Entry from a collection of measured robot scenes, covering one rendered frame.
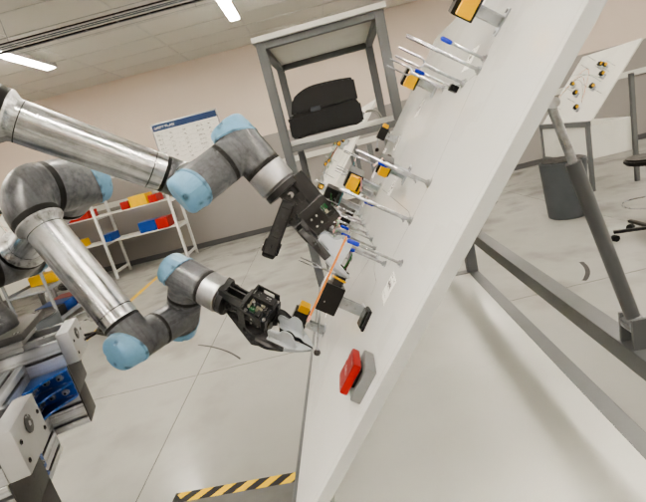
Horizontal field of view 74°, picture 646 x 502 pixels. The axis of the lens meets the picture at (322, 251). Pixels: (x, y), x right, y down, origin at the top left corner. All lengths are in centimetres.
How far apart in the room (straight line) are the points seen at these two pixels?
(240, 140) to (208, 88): 767
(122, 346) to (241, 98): 761
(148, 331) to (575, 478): 81
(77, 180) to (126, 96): 782
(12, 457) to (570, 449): 96
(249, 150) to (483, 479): 72
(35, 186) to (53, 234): 11
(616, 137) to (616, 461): 578
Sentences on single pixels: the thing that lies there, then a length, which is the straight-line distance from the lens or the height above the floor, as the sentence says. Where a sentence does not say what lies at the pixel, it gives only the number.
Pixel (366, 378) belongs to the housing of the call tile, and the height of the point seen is 111.
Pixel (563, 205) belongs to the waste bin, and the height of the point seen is 16.
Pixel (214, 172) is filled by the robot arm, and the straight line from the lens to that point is 78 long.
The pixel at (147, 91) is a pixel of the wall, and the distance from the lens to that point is 875.
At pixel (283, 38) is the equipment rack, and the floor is 182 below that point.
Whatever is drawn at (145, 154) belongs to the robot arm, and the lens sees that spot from 89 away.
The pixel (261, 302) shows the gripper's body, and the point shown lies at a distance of 86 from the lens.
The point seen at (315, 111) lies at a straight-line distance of 181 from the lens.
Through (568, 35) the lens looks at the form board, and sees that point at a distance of 57.
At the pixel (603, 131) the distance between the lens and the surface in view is 645.
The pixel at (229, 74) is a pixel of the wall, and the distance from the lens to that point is 842.
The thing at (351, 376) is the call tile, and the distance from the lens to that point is 63.
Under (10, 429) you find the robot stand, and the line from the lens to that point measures 91.
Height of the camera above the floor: 144
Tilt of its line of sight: 14 degrees down
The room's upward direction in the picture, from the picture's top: 14 degrees counter-clockwise
